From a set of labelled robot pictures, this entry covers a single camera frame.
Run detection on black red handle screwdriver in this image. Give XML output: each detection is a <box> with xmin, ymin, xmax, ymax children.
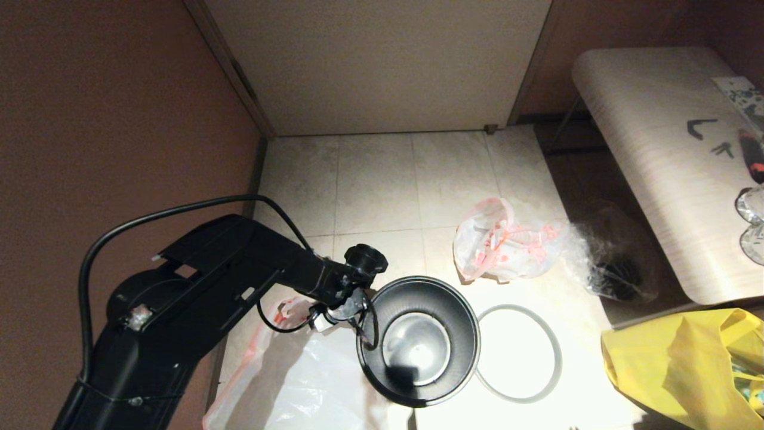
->
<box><xmin>738</xmin><ymin>129</ymin><xmax>764</xmax><ymax>185</ymax></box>

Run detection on yellow plastic bag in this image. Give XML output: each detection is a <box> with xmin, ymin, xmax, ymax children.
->
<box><xmin>600</xmin><ymin>308</ymin><xmax>764</xmax><ymax>430</ymax></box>

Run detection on grey bin rim ring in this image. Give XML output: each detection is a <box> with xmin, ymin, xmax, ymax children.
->
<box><xmin>475</xmin><ymin>303</ymin><xmax>563</xmax><ymax>404</ymax></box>

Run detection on white patterned paper sheet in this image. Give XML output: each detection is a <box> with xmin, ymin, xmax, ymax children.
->
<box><xmin>713</xmin><ymin>75</ymin><xmax>764</xmax><ymax>127</ymax></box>

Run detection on white trash bag red trim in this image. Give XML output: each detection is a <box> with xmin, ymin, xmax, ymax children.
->
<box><xmin>203</xmin><ymin>297</ymin><xmax>392</xmax><ymax>430</ymax></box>

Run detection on black round trash bin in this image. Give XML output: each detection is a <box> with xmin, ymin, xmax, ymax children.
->
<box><xmin>356</xmin><ymin>275</ymin><xmax>481</xmax><ymax>409</ymax></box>

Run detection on light wood-grain table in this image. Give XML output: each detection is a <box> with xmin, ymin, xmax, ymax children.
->
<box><xmin>546</xmin><ymin>47</ymin><xmax>764</xmax><ymax>306</ymax></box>

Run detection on black cylindrical left wrist camera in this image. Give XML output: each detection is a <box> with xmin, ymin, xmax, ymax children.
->
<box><xmin>344</xmin><ymin>243</ymin><xmax>389</xmax><ymax>280</ymax></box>

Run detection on teal printed package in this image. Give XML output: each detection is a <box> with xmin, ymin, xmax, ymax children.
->
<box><xmin>729</xmin><ymin>357</ymin><xmax>764</xmax><ymax>414</ymax></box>

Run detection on white door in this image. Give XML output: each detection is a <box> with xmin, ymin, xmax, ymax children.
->
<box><xmin>203</xmin><ymin>0</ymin><xmax>553</xmax><ymax>138</ymax></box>

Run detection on clear plastic bag dark contents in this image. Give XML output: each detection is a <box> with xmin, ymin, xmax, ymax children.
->
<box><xmin>564</xmin><ymin>203</ymin><xmax>660</xmax><ymax>302</ymax></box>

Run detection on clear shiny glass item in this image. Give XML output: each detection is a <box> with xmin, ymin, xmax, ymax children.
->
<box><xmin>739</xmin><ymin>226</ymin><xmax>764</xmax><ymax>267</ymax></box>
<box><xmin>734</xmin><ymin>186</ymin><xmax>764</xmax><ymax>226</ymax></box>

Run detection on red-printed plastic bag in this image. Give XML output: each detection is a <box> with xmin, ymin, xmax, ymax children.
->
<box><xmin>452</xmin><ymin>197</ymin><xmax>568</xmax><ymax>283</ymax></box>

